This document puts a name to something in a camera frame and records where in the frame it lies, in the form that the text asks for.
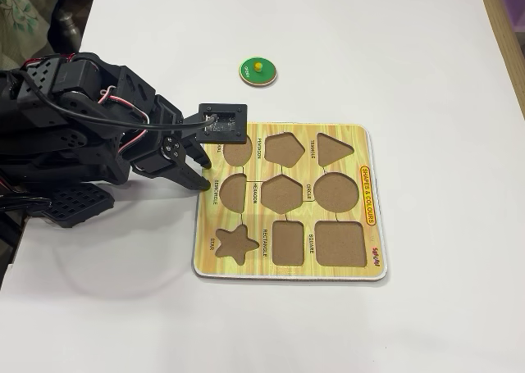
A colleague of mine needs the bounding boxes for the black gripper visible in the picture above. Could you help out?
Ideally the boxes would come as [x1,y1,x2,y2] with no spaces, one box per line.
[130,94,213,192]

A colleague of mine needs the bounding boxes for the leaf patterned cloth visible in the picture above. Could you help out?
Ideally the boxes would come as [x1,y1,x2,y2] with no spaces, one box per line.
[0,0,57,71]

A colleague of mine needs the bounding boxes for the dark metal bottle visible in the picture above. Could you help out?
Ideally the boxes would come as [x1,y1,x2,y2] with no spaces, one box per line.
[52,7,82,55]

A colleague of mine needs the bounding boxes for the red white servo wires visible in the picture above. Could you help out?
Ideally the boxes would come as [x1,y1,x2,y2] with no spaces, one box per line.
[99,84,151,155]

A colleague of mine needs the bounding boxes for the green circle piece yellow pin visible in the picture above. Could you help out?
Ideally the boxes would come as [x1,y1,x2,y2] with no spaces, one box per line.
[239,56,280,89]

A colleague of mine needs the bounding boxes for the black grid clamp plate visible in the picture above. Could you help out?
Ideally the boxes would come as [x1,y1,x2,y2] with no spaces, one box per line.
[29,181,116,230]

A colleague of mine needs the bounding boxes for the black camera cable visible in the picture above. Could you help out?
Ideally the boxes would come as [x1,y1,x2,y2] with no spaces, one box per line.
[37,95,217,127]

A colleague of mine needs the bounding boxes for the wooden shapes puzzle board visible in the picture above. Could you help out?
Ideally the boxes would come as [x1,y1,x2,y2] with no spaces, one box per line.
[191,121,389,283]

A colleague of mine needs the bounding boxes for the black base cable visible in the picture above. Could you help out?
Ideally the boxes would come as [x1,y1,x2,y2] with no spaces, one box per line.
[0,178,53,215]

